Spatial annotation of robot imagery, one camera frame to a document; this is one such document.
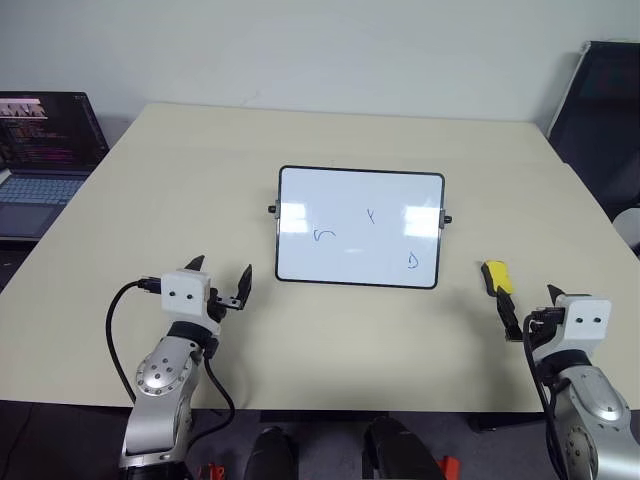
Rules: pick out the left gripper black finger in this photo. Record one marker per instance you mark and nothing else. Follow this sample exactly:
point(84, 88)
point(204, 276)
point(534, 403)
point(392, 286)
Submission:
point(196, 265)
point(245, 287)

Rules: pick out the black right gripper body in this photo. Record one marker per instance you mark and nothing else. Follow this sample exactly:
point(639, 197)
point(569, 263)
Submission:
point(547, 322)

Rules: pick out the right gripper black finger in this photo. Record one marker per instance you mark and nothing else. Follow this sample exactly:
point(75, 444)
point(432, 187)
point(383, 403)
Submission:
point(555, 295)
point(509, 315)

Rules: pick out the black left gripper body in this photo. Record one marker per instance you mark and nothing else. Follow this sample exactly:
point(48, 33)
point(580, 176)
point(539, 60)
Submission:
point(216, 306)

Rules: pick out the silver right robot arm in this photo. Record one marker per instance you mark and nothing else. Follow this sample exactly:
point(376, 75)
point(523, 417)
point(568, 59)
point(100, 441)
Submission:
point(595, 405)

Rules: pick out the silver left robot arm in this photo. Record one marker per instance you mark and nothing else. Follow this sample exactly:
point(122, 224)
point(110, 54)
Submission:
point(160, 380)

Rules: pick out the yellow and black eraser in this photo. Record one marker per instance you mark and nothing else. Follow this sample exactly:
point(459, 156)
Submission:
point(498, 275)

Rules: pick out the white rounded object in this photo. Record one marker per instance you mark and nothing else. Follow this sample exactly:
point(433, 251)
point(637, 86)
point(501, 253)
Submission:
point(631, 230)

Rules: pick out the black-framed small whiteboard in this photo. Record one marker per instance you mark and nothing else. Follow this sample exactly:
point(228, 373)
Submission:
point(357, 230)

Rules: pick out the small dark rounded shape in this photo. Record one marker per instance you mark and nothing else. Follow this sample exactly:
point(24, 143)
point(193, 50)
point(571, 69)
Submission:
point(270, 455)

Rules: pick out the red object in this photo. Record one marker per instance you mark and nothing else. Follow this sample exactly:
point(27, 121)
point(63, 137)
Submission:
point(214, 471)
point(450, 468)

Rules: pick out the large dark rounded shape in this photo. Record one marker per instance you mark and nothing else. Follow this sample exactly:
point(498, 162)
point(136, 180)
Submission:
point(400, 450)

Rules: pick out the black office chair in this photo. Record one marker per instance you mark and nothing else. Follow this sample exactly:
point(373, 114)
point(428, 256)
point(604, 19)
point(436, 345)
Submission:
point(600, 120)

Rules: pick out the open grey laptop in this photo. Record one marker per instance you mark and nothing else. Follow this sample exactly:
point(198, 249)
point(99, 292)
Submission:
point(45, 150)

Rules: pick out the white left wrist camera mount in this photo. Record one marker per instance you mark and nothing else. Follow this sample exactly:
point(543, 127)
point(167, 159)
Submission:
point(182, 295)

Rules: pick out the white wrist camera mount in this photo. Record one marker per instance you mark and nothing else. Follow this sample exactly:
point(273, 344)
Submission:
point(585, 322)
point(182, 295)

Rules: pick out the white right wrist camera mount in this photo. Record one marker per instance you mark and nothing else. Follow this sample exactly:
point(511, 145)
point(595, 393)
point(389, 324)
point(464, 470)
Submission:
point(585, 322)

